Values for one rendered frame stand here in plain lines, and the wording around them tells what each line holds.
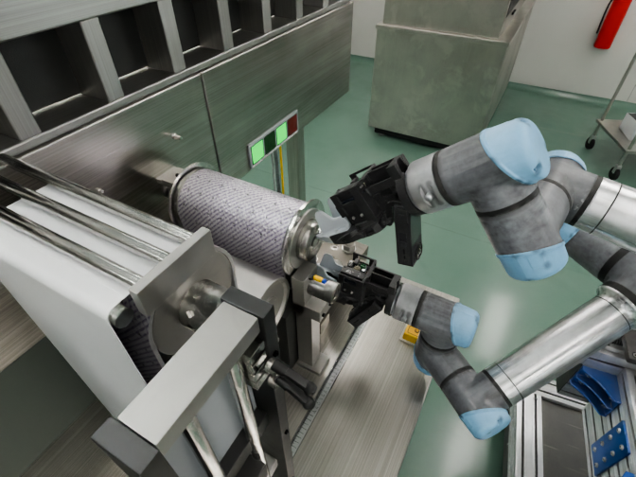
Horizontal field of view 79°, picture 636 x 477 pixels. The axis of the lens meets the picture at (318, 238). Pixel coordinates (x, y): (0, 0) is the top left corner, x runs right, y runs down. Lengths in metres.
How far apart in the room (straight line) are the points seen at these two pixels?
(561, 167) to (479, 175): 0.17
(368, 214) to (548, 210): 0.22
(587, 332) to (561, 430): 1.06
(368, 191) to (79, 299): 0.37
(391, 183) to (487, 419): 0.45
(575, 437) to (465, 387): 1.10
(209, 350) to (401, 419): 0.62
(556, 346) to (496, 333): 1.46
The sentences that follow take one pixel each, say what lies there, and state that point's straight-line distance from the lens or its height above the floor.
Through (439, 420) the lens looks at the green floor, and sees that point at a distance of 1.94.
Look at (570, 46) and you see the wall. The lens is 5.10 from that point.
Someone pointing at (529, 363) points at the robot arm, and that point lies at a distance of 0.81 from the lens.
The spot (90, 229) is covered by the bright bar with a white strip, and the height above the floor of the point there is 1.45.
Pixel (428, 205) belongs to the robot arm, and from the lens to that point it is 0.52.
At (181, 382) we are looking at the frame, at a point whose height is 1.44.
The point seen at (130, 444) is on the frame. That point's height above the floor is 1.44.
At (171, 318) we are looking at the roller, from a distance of 0.50.
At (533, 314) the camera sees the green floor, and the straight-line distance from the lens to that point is 2.44.
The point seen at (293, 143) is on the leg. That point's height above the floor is 0.94.
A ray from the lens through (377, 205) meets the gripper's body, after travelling 0.57.
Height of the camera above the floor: 1.73
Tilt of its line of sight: 43 degrees down
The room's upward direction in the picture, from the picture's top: straight up
